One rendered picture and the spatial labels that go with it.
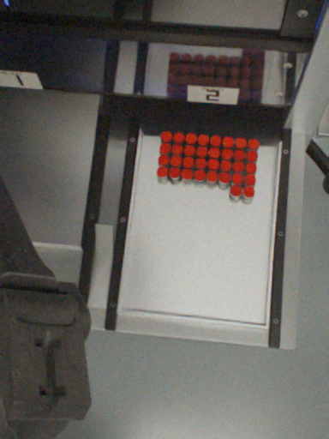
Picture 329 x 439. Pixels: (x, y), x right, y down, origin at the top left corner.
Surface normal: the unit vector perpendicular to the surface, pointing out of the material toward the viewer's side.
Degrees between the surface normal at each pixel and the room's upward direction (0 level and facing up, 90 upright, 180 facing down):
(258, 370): 0
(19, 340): 40
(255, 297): 0
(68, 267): 0
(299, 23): 90
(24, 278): 52
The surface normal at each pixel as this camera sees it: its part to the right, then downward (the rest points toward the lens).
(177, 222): -0.04, -0.25
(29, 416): 0.36, 0.57
